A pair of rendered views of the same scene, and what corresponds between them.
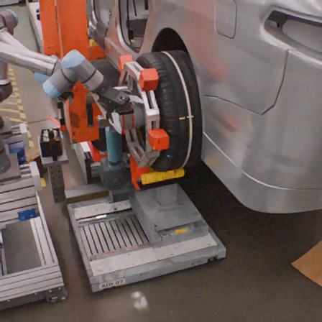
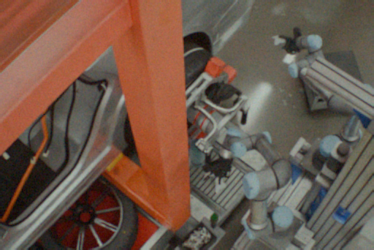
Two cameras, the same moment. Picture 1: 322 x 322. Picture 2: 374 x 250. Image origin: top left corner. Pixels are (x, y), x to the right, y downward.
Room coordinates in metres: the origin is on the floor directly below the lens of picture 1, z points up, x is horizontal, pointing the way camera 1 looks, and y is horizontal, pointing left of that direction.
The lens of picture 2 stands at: (2.77, 1.46, 3.85)
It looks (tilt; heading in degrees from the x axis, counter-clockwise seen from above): 64 degrees down; 242
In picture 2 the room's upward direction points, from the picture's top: 3 degrees counter-clockwise
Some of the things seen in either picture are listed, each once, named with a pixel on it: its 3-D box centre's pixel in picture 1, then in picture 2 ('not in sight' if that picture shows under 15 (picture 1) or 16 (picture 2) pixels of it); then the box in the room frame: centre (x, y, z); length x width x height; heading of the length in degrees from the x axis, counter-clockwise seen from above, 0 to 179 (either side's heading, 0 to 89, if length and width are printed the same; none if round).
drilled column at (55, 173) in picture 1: (55, 174); not in sight; (2.43, 0.77, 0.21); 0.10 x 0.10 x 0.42; 20
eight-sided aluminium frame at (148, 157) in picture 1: (137, 115); (195, 111); (2.01, 0.13, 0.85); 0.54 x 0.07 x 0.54; 20
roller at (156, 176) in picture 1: (162, 175); not in sight; (1.93, -0.01, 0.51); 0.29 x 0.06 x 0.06; 110
